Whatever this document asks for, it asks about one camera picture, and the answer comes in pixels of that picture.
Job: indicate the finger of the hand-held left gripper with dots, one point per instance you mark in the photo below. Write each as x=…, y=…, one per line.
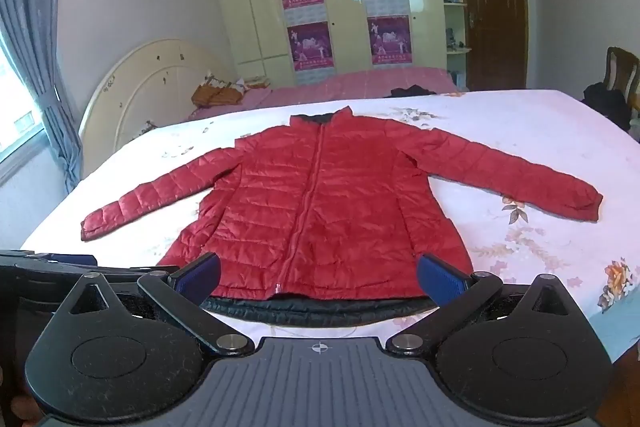
x=75, y=259

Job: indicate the black crumpled garment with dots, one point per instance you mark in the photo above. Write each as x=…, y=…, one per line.
x=412, y=91

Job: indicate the brown wooden door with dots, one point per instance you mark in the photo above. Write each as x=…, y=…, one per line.
x=495, y=7

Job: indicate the pink bed cover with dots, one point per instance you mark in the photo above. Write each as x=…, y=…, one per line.
x=350, y=84

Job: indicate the white floral bed sheet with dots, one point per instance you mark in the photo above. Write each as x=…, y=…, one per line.
x=500, y=132

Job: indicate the small orange white packets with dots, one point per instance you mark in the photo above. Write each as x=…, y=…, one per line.
x=259, y=83

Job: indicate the blue grey curtain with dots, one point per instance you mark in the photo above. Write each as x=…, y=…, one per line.
x=35, y=32

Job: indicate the wooden chair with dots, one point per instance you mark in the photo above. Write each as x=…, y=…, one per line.
x=622, y=69

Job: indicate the pale corner shelf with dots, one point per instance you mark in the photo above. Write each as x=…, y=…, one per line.
x=452, y=7

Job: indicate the window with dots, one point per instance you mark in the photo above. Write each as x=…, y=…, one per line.
x=15, y=117

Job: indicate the dark clothing on chair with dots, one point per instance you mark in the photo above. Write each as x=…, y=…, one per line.
x=605, y=104

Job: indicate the red quilted jacket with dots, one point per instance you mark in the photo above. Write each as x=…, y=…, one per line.
x=320, y=207

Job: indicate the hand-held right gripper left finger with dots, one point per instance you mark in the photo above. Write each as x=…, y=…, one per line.
x=199, y=278

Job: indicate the cream rounded headboard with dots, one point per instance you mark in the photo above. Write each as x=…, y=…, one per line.
x=145, y=82

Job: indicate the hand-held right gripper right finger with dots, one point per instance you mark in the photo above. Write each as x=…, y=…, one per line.
x=440, y=279

